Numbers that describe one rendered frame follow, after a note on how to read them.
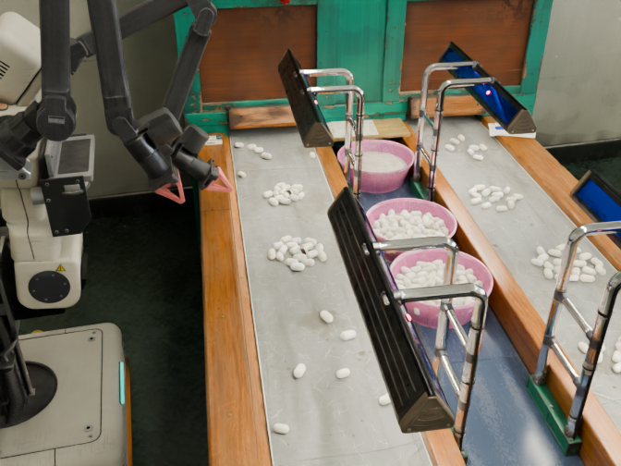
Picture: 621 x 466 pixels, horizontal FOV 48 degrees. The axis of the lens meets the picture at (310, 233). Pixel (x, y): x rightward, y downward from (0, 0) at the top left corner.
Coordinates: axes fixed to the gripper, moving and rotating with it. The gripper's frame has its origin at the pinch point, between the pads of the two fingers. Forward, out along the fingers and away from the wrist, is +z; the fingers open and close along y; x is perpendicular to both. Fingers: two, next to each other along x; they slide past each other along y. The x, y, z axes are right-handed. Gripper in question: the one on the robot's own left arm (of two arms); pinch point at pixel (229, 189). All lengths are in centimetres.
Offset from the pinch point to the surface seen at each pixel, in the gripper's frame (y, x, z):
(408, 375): -112, -34, 1
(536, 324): -66, -39, 57
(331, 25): 57, -51, 9
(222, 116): 57, -1, -1
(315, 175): 21.4, -13.0, 27.4
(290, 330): -57, 0, 15
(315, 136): -21.2, -33.5, 1.3
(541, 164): 14, -65, 84
